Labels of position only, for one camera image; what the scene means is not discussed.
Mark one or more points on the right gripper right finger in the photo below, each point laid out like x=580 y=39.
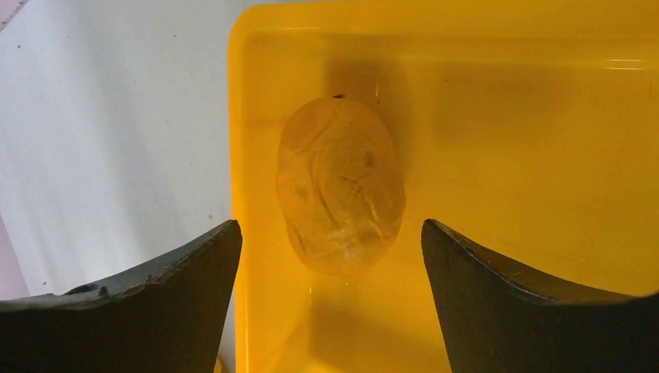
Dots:
x=500 y=315

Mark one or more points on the yellow plastic tray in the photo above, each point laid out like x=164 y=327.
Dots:
x=531 y=127

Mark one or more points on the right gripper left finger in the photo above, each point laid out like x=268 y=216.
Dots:
x=164 y=315

